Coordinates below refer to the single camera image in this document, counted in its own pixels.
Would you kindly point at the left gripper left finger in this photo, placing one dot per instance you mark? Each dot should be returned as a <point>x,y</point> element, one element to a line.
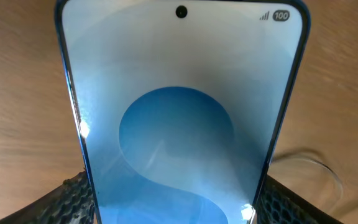
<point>70,203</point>

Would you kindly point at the blue Galaxy smartphone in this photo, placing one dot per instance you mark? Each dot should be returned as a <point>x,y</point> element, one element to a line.
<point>178,104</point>

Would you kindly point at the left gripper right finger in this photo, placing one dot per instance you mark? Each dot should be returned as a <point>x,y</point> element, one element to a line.
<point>277,204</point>

